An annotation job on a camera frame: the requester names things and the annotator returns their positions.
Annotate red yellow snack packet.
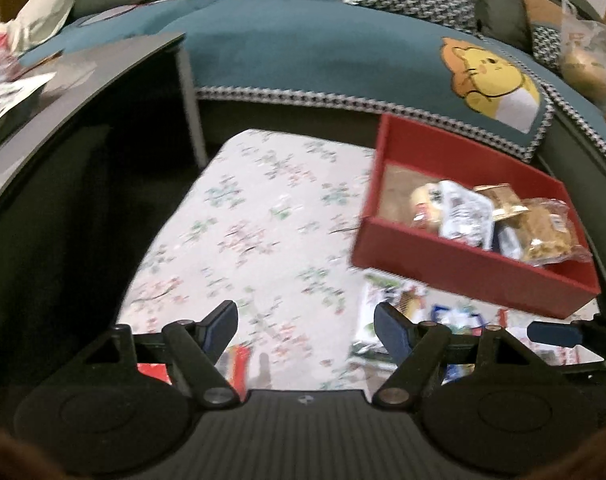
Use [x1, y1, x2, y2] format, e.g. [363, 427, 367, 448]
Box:
[137, 344, 252, 401]

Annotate blue coconut snack bag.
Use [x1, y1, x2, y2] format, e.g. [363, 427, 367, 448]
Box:
[430, 304, 485, 384]

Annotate clear bag fried snacks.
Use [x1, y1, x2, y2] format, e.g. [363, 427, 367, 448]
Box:
[512, 197, 591, 266]

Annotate dark blue foil packet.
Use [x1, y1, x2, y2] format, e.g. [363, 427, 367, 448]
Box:
[492, 221, 523, 261]

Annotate Kapron wafer packet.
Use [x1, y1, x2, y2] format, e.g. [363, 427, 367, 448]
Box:
[350, 272, 428, 368]

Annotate yellow cake packet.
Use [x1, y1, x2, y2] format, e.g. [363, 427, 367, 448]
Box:
[409, 182, 443, 234]

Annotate silver foil packet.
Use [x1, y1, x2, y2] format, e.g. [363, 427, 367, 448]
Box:
[439, 180, 494, 250]

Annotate gold snack packet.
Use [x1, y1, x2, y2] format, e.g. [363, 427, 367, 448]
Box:
[473, 183, 528, 222]

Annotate floral tablecloth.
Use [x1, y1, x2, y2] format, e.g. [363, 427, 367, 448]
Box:
[116, 128, 601, 392]

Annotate clear bag with contents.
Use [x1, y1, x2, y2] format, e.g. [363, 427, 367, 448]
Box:
[559, 0, 606, 113]

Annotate green sofa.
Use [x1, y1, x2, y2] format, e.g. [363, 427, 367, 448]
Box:
[64, 0, 606, 294]

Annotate dark side table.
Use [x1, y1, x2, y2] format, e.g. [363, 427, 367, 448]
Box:
[0, 30, 210, 241]

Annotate teal lion sofa cover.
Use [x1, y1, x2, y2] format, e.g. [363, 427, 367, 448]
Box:
[18, 0, 557, 164]

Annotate papers on side table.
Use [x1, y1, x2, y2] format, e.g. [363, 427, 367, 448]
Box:
[0, 34, 55, 123]

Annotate cream cloth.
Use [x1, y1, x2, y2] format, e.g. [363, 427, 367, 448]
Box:
[0, 0, 76, 55]

